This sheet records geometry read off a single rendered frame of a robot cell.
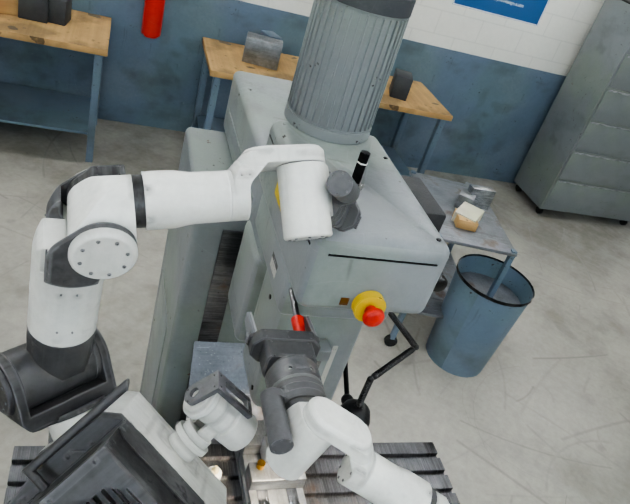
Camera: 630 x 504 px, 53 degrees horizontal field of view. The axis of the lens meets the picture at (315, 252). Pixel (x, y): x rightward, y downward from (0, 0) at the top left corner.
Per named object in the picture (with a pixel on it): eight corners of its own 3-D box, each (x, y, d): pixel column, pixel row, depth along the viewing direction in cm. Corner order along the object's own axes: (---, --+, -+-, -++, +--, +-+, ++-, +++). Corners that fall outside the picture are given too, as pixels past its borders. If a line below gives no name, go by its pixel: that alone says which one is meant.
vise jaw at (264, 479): (303, 488, 167) (307, 478, 165) (248, 490, 162) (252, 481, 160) (298, 468, 172) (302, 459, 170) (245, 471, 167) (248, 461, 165)
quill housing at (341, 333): (332, 413, 150) (375, 312, 133) (248, 412, 143) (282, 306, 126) (315, 356, 165) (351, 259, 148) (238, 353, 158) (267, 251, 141)
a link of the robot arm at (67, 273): (36, 158, 76) (28, 286, 89) (33, 229, 67) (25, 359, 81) (134, 168, 81) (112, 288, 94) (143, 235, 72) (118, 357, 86)
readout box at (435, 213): (422, 280, 171) (451, 216, 160) (392, 277, 168) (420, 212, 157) (398, 238, 187) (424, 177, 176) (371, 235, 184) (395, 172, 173)
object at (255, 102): (346, 282, 152) (372, 213, 142) (256, 275, 145) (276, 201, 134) (286, 136, 214) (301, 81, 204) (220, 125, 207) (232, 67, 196)
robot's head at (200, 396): (211, 446, 96) (252, 424, 95) (176, 418, 92) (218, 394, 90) (211, 414, 101) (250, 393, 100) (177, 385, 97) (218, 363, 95)
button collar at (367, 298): (380, 323, 114) (391, 298, 111) (349, 321, 112) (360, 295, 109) (376, 316, 115) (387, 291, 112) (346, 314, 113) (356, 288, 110)
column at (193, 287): (246, 537, 260) (362, 227, 177) (128, 544, 244) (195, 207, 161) (232, 437, 299) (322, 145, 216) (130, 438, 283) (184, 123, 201)
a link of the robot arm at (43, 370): (-6, 318, 84) (-7, 380, 92) (28, 365, 80) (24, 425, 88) (75, 290, 92) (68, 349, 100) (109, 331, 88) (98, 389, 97)
